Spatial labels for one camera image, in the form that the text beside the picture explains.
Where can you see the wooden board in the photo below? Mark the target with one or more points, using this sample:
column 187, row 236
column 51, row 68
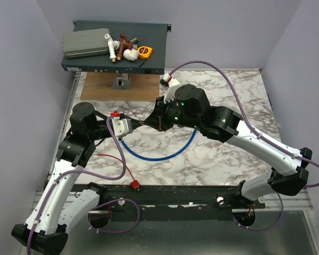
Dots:
column 139, row 87

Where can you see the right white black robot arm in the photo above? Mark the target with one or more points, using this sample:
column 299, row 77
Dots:
column 190, row 108

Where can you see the dark rack server unit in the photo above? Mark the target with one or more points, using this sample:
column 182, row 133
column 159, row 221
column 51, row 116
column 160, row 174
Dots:
column 153, row 35

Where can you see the grey metal bracket stand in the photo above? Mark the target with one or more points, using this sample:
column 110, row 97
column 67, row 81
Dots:
column 121, row 82

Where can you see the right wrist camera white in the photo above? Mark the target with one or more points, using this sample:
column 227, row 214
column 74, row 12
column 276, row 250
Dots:
column 172, row 84

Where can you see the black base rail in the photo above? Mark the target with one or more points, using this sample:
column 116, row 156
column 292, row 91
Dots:
column 166, row 203

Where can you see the small black object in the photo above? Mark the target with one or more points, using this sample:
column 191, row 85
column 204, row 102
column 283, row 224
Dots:
column 134, row 40

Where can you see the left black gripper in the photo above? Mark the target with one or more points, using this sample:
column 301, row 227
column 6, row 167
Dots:
column 120, row 137

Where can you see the brown tap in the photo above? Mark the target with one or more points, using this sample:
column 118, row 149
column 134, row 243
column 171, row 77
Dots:
column 125, row 44

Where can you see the white pipe elbow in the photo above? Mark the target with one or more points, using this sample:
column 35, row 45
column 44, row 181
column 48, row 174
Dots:
column 131, row 54

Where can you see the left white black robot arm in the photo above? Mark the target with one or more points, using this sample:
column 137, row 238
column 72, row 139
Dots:
column 47, row 229

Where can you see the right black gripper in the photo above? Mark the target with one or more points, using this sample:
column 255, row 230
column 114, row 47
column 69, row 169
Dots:
column 157, row 119

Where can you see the white pipe faucet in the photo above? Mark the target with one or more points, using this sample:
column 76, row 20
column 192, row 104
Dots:
column 113, row 45

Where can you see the grey plastic case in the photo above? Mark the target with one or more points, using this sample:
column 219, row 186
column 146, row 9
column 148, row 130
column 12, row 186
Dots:
column 85, row 43

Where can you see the yellow tape measure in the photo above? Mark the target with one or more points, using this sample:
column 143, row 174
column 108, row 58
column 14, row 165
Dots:
column 144, row 52

